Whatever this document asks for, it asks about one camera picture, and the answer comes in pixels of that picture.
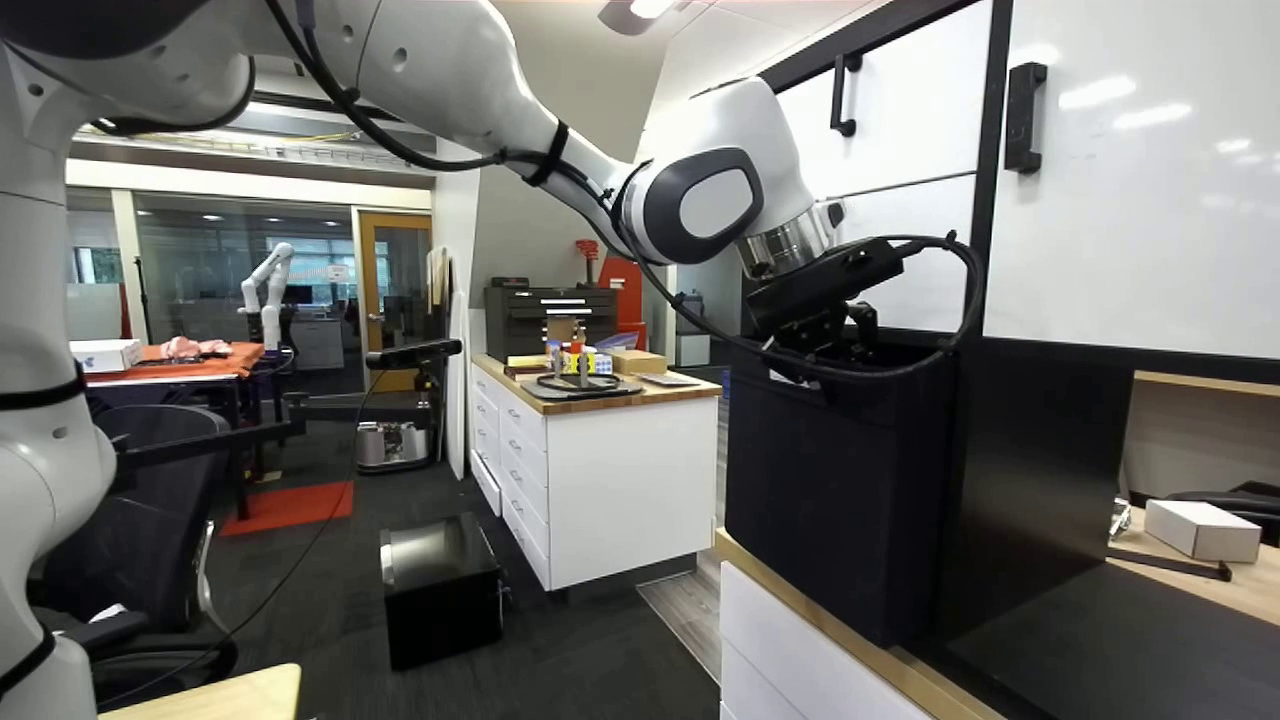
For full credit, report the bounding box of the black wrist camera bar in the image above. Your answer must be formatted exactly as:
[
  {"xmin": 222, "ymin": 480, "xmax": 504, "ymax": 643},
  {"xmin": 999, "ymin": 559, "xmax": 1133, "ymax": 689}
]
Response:
[{"xmin": 742, "ymin": 237, "xmax": 912, "ymax": 338}]

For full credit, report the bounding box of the black fabric drawer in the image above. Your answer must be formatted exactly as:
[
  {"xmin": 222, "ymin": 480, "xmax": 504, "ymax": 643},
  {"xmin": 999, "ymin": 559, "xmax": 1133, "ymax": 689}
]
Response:
[{"xmin": 723, "ymin": 327, "xmax": 968, "ymax": 650}]

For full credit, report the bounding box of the white cardboard box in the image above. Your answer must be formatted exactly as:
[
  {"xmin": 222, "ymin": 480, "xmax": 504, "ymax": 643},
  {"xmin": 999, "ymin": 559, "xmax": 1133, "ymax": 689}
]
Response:
[{"xmin": 1140, "ymin": 496, "xmax": 1265, "ymax": 567}]

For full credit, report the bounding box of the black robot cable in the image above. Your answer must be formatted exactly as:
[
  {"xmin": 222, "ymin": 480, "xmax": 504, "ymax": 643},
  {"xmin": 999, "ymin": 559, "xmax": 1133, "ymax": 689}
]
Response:
[{"xmin": 259, "ymin": 0, "xmax": 989, "ymax": 393}]

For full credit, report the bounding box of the red wall cabinet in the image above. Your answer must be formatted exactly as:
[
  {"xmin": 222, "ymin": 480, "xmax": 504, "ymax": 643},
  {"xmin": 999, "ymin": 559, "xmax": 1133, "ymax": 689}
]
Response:
[{"xmin": 572, "ymin": 237, "xmax": 653, "ymax": 350}]

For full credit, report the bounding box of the long black horizontal pole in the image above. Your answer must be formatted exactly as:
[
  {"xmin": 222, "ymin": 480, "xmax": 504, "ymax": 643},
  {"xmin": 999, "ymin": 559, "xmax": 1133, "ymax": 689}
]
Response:
[{"xmin": 112, "ymin": 387, "xmax": 448, "ymax": 471}]

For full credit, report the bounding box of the red floor mat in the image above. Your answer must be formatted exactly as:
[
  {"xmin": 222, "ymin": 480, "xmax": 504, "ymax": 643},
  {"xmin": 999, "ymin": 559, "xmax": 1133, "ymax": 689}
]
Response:
[{"xmin": 216, "ymin": 476, "xmax": 361, "ymax": 543}]

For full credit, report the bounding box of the wooden door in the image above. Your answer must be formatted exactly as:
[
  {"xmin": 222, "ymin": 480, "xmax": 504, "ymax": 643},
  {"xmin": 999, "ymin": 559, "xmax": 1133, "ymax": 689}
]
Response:
[{"xmin": 350, "ymin": 206, "xmax": 442, "ymax": 398}]

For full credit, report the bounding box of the tall white cabinet drawer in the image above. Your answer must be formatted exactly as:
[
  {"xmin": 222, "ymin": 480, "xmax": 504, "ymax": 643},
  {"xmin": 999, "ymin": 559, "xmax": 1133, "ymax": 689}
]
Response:
[{"xmin": 778, "ymin": 0, "xmax": 999, "ymax": 190}]

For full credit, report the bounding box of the ceiling light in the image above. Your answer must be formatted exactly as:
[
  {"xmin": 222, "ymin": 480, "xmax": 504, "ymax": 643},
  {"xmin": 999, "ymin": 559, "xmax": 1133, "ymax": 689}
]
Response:
[{"xmin": 597, "ymin": 0, "xmax": 699, "ymax": 38}]

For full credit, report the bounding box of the black desk device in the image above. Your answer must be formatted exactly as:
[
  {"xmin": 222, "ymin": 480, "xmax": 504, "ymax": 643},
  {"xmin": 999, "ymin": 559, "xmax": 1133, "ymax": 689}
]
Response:
[{"xmin": 1195, "ymin": 476, "xmax": 1280, "ymax": 548}]

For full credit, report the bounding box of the black printer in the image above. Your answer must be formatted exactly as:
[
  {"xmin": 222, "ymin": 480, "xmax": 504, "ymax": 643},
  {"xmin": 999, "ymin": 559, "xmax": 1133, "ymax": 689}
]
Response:
[{"xmin": 481, "ymin": 270, "xmax": 620, "ymax": 365}]

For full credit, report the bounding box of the black office chair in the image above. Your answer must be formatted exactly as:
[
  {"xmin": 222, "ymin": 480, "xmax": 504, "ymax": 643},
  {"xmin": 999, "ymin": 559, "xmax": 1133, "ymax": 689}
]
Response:
[{"xmin": 36, "ymin": 397, "xmax": 249, "ymax": 711}]

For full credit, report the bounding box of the white cabinet door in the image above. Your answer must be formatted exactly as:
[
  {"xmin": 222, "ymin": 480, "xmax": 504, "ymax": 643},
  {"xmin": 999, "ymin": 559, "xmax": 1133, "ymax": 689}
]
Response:
[{"xmin": 984, "ymin": 0, "xmax": 1280, "ymax": 365}]

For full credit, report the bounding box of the short black padded bar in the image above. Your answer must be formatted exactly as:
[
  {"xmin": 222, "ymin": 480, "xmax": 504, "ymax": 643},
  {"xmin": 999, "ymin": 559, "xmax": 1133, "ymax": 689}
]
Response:
[{"xmin": 364, "ymin": 331, "xmax": 469, "ymax": 373}]

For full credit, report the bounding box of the black door handle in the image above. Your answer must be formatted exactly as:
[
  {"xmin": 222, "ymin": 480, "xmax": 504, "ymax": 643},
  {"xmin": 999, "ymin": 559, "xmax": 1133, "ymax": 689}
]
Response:
[{"xmin": 1003, "ymin": 58, "xmax": 1051, "ymax": 180}]

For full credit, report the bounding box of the short white cabinet drawer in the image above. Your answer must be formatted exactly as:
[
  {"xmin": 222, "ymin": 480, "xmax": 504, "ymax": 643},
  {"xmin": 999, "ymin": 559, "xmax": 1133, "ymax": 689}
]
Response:
[{"xmin": 822, "ymin": 172, "xmax": 984, "ymax": 338}]

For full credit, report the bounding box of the white floor bin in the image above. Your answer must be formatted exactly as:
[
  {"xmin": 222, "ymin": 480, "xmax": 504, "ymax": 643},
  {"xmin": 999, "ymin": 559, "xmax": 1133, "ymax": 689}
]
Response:
[{"xmin": 354, "ymin": 417, "xmax": 436, "ymax": 476}]

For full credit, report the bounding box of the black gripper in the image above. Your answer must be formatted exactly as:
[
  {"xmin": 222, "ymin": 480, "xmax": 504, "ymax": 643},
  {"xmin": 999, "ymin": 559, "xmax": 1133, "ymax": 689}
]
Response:
[{"xmin": 761, "ymin": 297, "xmax": 890, "ymax": 385}]

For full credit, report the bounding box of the black round tray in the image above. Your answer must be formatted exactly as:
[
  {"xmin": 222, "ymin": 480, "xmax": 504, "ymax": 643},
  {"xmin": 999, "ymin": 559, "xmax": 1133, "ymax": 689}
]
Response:
[{"xmin": 529, "ymin": 366, "xmax": 647, "ymax": 403}]

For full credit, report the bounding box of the black drawer handle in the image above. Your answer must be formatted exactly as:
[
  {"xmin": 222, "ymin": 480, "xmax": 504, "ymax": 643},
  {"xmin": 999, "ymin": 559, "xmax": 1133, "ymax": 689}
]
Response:
[{"xmin": 830, "ymin": 53, "xmax": 865, "ymax": 140}]

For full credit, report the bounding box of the white island cabinet wood top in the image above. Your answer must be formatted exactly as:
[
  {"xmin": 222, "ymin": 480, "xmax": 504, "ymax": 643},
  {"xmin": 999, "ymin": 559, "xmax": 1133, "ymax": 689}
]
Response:
[{"xmin": 465, "ymin": 348, "xmax": 723, "ymax": 601}]

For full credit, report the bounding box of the table with orange cloth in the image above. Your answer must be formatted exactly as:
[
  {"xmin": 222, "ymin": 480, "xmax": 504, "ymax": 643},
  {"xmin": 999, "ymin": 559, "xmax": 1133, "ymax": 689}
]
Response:
[{"xmin": 78, "ymin": 334, "xmax": 290, "ymax": 525}]

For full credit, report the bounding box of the white counter cabinet wood top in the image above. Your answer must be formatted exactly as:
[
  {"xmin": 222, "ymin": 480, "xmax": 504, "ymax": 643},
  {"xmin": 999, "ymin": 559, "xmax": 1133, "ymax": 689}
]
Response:
[{"xmin": 715, "ymin": 528, "xmax": 968, "ymax": 720}]

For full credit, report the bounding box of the black desk mat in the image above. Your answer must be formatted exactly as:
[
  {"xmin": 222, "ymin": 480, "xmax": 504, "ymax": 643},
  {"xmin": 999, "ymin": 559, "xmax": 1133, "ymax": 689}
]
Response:
[{"xmin": 938, "ymin": 559, "xmax": 1280, "ymax": 720}]

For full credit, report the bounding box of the black pen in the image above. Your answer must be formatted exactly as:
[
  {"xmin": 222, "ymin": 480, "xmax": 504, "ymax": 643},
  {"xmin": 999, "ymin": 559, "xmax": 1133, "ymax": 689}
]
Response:
[{"xmin": 1107, "ymin": 538, "xmax": 1242, "ymax": 583}]

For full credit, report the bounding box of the black frame storage cabinet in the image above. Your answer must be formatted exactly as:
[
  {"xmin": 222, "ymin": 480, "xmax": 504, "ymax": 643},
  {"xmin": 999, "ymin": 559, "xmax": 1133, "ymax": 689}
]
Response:
[{"xmin": 755, "ymin": 0, "xmax": 1280, "ymax": 650}]

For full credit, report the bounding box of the white printed box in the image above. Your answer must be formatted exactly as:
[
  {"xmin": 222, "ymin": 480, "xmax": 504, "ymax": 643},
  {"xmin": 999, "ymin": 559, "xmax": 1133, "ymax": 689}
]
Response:
[{"xmin": 69, "ymin": 334, "xmax": 143, "ymax": 380}]

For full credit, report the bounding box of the black floor box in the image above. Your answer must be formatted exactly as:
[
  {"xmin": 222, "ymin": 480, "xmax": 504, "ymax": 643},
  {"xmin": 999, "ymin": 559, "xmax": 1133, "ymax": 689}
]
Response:
[{"xmin": 372, "ymin": 507, "xmax": 514, "ymax": 675}]

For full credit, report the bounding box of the flat grey tablet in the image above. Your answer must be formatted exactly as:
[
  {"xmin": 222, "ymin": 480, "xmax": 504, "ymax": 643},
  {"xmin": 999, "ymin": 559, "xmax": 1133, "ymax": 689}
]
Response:
[{"xmin": 635, "ymin": 366, "xmax": 704, "ymax": 397}]

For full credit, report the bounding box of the small wooden box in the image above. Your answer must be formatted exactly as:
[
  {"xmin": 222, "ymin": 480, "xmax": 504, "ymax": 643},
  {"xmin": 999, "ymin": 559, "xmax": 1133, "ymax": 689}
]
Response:
[{"xmin": 607, "ymin": 342, "xmax": 673, "ymax": 380}]

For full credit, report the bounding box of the colourful toy block stack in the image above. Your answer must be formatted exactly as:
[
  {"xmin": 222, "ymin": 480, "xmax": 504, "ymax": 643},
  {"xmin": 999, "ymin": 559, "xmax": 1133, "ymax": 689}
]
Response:
[{"xmin": 549, "ymin": 331, "xmax": 620, "ymax": 385}]

